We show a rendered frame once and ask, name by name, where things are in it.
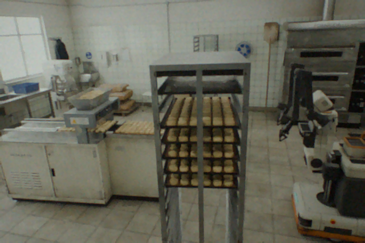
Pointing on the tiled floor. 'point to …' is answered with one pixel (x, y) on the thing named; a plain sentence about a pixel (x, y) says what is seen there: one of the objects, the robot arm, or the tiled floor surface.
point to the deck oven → (328, 65)
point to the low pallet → (128, 110)
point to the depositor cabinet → (56, 170)
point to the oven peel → (272, 33)
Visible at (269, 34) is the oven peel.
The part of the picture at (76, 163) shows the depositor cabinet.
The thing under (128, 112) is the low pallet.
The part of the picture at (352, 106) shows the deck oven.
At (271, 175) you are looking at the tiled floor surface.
